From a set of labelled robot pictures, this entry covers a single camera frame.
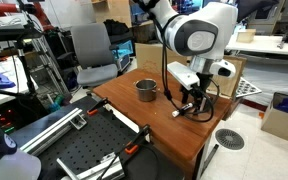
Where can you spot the round grey floor drain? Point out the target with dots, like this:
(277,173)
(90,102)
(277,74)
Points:
(229,139)

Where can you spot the small wooden box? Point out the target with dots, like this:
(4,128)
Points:
(245,35)

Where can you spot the small steel pot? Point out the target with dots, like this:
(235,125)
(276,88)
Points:
(146,90)

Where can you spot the blue glove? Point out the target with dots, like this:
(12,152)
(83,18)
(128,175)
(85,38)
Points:
(2,80)

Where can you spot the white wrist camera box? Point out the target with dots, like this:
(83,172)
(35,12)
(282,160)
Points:
(183,74)

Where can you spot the red robot arm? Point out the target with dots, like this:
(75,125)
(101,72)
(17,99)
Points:
(10,7)

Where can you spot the black marker white label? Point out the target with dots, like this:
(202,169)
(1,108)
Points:
(182,109)

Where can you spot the black perforated breadboard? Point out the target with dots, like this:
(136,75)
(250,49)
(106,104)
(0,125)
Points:
(87,143)

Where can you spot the white table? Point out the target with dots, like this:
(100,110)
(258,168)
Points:
(267,46)

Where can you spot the aluminium extrusion rail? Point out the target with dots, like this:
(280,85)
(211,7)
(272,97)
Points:
(52,130)

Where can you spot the light corrugated cardboard sheet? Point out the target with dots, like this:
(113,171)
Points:
(232,78)

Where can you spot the white perforated tray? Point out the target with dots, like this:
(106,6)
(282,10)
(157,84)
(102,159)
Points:
(247,87)

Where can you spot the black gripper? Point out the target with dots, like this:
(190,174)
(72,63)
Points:
(204,83)

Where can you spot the aluminium bracket plate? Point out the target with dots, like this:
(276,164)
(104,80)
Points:
(94,170)

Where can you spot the black camera on tripod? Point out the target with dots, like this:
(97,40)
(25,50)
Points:
(10,32)

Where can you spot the black bag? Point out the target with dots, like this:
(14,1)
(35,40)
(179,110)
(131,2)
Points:
(115,26)

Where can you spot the grey office chair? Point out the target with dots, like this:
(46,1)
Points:
(94,56)

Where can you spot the black orange bar clamp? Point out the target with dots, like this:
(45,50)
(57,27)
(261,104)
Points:
(96,107)
(129,150)

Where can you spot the black strip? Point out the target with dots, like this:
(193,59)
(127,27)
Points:
(210,158)

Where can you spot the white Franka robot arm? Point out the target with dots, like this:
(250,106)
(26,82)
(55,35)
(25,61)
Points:
(197,23)

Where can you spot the open cardboard box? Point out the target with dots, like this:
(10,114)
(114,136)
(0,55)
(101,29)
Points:
(280,125)

